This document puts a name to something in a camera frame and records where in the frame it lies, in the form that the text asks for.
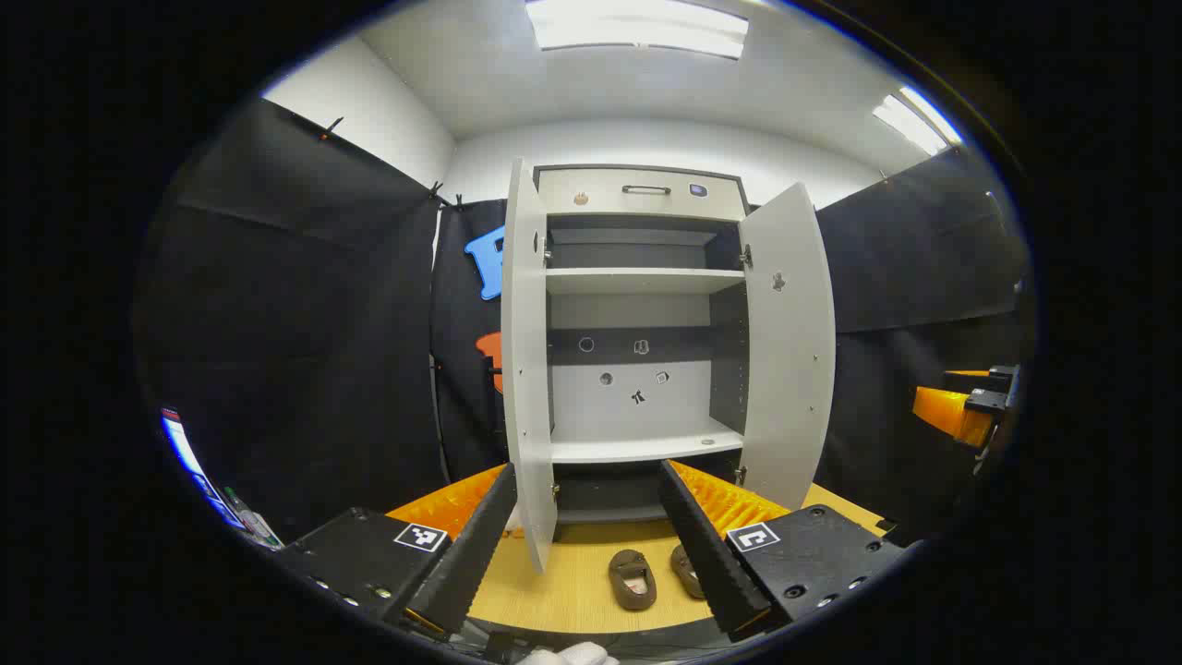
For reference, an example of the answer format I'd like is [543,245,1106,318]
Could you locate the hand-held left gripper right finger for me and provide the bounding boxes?
[658,459,911,643]

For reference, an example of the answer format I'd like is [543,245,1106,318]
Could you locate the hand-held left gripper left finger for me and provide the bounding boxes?
[277,462,520,643]

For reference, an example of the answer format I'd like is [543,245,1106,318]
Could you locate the brown fuzzy shoe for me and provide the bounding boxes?
[608,550,658,611]
[669,543,707,601]

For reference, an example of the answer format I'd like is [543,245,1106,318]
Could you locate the grey shoe cabinet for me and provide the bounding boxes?
[531,164,754,527]

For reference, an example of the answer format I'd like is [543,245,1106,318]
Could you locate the grey cabinet door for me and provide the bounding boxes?
[737,182,838,511]
[501,157,561,575]

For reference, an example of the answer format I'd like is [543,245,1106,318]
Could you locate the black backdrop cloth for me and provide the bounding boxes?
[134,97,1033,546]

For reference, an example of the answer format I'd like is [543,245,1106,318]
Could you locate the rectangular ceiling light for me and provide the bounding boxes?
[525,0,751,61]
[873,86,963,156]

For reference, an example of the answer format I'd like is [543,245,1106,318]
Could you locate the laptop screen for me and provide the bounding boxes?
[159,406,232,532]

